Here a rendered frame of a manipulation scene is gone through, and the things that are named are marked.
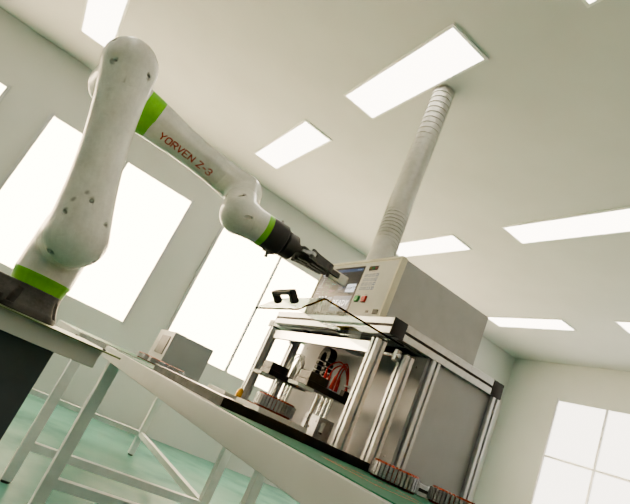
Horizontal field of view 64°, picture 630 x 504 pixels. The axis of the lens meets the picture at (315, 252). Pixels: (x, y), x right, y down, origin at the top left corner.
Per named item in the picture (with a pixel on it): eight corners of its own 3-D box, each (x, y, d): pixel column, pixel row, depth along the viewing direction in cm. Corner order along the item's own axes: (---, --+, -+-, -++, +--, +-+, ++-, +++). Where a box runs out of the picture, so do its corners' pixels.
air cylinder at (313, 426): (311, 436, 132) (320, 416, 134) (298, 429, 139) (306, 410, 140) (326, 442, 134) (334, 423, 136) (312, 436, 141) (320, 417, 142)
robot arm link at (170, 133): (136, 143, 130) (162, 112, 126) (146, 127, 139) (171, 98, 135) (243, 225, 145) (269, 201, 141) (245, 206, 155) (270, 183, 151)
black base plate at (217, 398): (219, 406, 104) (224, 396, 105) (152, 369, 159) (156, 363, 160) (381, 479, 123) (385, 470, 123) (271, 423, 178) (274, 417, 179)
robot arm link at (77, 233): (36, 257, 96) (114, 14, 106) (29, 260, 109) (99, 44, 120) (105, 274, 102) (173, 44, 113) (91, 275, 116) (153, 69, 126)
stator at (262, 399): (262, 407, 124) (269, 393, 125) (245, 400, 134) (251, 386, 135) (298, 424, 128) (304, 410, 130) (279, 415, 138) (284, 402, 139)
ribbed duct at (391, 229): (357, 293, 271) (459, 50, 327) (317, 294, 308) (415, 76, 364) (397, 319, 284) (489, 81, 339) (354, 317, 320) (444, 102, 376)
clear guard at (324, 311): (296, 309, 114) (306, 286, 116) (254, 308, 135) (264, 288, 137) (397, 368, 127) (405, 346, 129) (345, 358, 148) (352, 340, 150)
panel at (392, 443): (387, 471, 122) (427, 357, 132) (272, 417, 180) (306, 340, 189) (390, 473, 123) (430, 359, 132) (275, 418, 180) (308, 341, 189)
